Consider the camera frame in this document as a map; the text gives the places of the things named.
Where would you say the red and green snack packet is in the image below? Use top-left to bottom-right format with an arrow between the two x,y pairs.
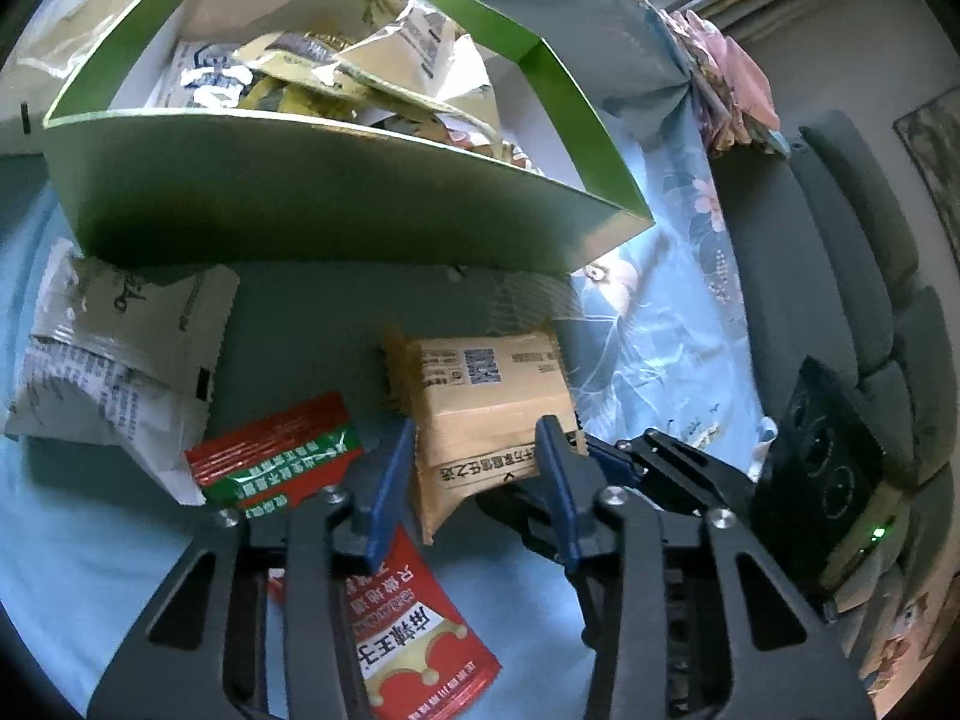
184,390 -> 368,522

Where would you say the pile of snack packets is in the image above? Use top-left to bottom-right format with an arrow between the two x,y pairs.
146,0 -> 548,173

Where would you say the green cardboard box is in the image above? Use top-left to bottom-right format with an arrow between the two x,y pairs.
41,0 -> 657,275

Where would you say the patterned cloth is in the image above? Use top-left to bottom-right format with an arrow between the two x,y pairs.
855,592 -> 927,698

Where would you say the stack of pink cloths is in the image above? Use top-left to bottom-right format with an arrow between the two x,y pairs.
660,7 -> 785,158

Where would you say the white and grey snack packet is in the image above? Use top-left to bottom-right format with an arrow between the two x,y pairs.
4,238 -> 241,507

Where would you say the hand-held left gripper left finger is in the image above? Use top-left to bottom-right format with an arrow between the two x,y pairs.
86,418 -> 417,720

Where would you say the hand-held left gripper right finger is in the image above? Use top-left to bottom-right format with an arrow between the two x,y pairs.
534,415 -> 878,720

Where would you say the white plastic bag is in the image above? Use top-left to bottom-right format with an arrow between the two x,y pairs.
0,0 -> 188,158

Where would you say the grey sofa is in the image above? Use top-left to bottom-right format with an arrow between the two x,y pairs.
709,109 -> 953,616

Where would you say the beige snack packet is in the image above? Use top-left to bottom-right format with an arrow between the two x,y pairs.
381,322 -> 590,547

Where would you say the large red snack packet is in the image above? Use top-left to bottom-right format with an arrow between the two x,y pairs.
266,521 -> 502,720

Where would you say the blue floral blanket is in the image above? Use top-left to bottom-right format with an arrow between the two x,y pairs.
0,0 -> 781,720

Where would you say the grey patterned rug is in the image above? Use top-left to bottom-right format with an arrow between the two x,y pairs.
892,86 -> 960,218

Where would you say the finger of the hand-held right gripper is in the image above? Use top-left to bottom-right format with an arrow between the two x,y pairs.
478,480 -> 605,647
579,426 -> 755,520

